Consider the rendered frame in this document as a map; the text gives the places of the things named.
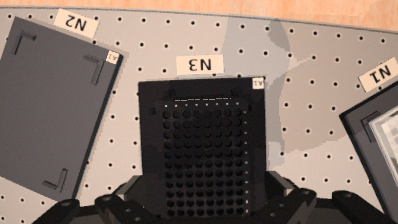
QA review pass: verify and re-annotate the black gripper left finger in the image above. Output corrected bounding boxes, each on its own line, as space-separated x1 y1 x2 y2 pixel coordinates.
31 175 174 224

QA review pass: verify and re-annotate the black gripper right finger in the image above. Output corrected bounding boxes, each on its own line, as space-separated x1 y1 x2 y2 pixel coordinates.
235 171 398 224

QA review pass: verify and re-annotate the white label with black text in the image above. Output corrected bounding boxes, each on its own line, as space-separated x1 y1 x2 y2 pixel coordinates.
177 55 224 75
54 9 99 38
358 57 398 93

